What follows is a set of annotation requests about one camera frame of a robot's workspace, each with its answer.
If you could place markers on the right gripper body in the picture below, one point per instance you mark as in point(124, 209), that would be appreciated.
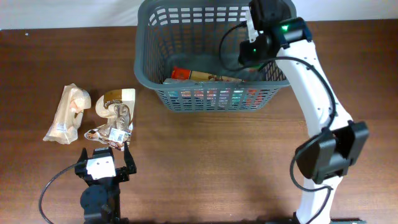
point(252, 52)

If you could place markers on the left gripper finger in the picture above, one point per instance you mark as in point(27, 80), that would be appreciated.
point(129, 161)
point(83, 156)

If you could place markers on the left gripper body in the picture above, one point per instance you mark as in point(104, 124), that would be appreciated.
point(122, 175)

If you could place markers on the tissue pack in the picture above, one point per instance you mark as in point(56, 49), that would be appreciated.
point(208, 97)

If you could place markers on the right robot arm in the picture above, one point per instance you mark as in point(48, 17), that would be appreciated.
point(277, 34)

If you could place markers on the orange biscuit packet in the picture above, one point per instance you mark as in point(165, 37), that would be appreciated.
point(185, 74)

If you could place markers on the grey plastic basket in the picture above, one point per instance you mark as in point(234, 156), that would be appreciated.
point(199, 35)

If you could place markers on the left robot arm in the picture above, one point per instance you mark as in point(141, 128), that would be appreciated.
point(101, 201)

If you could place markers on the beige bread bag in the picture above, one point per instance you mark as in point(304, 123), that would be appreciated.
point(69, 114)

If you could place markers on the brown white snack bag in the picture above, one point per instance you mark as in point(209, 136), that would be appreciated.
point(117, 106)

